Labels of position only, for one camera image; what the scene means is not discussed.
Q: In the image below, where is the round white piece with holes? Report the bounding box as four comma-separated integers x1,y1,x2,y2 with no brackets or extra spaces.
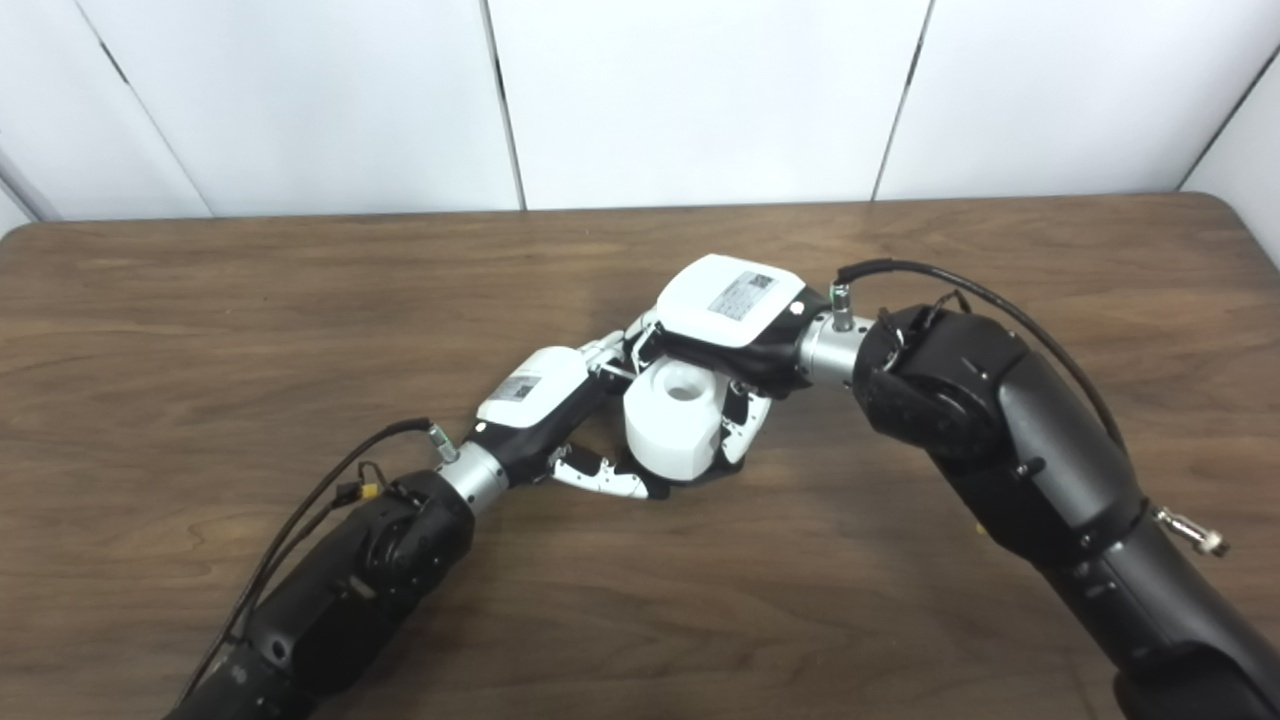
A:
624,360,736,481

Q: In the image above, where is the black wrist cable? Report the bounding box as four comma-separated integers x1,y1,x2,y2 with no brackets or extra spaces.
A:
836,258,1229,557
180,417,461,701

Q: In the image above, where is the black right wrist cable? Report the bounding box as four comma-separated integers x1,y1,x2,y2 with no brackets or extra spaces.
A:
836,258,1229,557

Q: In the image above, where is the black flanged holder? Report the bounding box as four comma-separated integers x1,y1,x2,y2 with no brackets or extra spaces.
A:
615,452,747,491

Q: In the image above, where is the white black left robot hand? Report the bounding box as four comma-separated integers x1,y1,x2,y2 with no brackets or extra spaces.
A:
470,330,671,501

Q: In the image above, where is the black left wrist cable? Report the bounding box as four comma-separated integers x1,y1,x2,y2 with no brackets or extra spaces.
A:
180,417,461,701

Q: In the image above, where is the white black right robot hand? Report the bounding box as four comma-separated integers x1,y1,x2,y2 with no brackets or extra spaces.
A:
625,253,831,466

